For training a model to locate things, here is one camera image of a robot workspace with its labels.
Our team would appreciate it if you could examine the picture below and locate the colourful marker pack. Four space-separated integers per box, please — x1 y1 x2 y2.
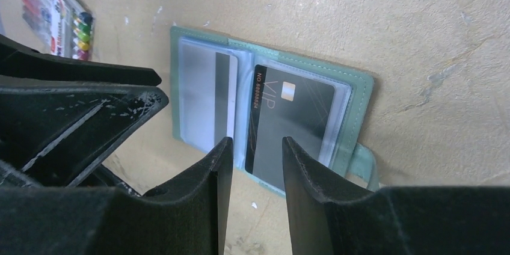
22 0 94 61

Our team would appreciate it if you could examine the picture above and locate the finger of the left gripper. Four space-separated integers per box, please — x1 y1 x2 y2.
1 86 168 187
1 35 162 86

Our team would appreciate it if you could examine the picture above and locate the white magnetic stripe card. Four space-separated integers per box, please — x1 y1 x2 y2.
179 40 238 153

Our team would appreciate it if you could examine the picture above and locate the black VIP card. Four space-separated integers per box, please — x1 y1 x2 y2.
245 65 335 190

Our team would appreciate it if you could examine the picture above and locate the green card holder wallet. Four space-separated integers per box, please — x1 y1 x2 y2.
170 26 379 194

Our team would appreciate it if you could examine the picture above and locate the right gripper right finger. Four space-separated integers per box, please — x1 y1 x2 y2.
282 137 509 254

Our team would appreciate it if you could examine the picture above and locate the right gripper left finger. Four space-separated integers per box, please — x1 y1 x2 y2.
1 137 233 254

